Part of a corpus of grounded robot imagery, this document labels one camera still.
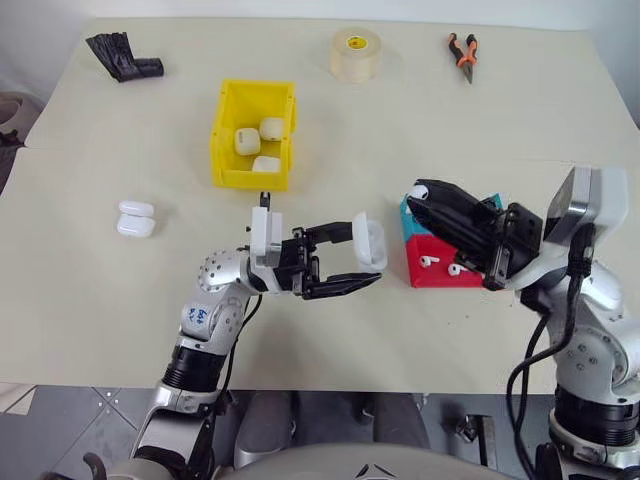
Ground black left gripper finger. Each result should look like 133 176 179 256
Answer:
301 271 385 302
302 218 358 246

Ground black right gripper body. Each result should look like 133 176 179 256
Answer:
481 202 546 293

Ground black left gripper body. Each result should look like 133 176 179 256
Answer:
273 227 322 301

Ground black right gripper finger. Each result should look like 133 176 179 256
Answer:
405 194 502 274
414 177 502 222

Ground white earbud case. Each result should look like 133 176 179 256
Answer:
351 210 390 274
116 200 157 239
233 127 263 158
258 116 287 143
251 155 282 176

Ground closed white earbud case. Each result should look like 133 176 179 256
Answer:
258 116 287 143
251 155 282 176
233 127 263 158

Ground yellow plastic bin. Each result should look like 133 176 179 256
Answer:
208 78 299 193

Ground red and teal box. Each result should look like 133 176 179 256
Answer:
399 191 507 290

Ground orange and black pliers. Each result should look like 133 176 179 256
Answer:
446 32 478 86

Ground beige tape roll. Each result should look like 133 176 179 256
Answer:
329 27 386 85

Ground grey robot torso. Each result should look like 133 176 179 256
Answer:
107 441 517 480

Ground black plastic bag roll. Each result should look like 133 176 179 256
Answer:
84 31 167 85

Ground grey beige rounded object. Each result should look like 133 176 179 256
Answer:
0 90 44 132

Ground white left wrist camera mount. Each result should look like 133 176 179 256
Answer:
248 191 285 275

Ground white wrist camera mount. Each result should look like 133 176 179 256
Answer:
248 191 285 275
509 165 629 293

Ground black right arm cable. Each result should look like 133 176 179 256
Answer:
505 224 597 480

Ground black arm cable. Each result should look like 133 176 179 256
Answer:
197 294 264 480
505 224 597 480

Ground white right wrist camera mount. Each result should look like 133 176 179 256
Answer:
509 165 629 293

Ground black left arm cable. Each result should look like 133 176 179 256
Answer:
197 294 264 480

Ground metal bracket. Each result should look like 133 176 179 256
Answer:
439 412 497 470

